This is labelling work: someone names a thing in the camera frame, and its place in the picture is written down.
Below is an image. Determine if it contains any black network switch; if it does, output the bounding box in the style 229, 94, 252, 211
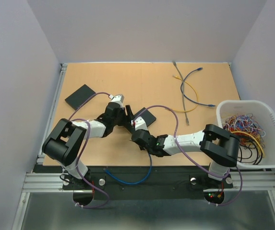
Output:
134, 107, 156, 127
65, 84, 95, 110

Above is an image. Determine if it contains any blue ethernet cable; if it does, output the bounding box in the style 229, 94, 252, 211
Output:
103, 152, 153, 185
180, 67, 216, 107

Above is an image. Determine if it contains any yellow ethernet cable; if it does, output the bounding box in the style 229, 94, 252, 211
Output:
172, 74, 200, 113

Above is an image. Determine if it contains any grey ethernet cable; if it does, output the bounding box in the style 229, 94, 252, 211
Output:
172, 61, 191, 126

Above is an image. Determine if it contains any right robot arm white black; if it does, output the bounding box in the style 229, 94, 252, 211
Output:
131, 124, 240, 187

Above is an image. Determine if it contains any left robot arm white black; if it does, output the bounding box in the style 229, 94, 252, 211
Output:
42, 102, 134, 189

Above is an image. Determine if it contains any white plastic bin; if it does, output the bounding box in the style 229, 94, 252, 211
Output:
216, 100, 275, 170

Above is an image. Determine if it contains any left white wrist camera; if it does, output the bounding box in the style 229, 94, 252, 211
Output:
108, 94, 124, 106

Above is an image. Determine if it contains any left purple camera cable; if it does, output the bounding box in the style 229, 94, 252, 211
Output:
69, 92, 110, 209

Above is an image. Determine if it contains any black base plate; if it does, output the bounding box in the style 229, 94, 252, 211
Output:
33, 164, 234, 202

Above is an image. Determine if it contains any aluminium frame rail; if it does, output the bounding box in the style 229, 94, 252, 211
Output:
36, 63, 68, 165

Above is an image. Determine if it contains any tangle of coloured cables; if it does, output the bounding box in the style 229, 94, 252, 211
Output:
223, 113, 268, 166

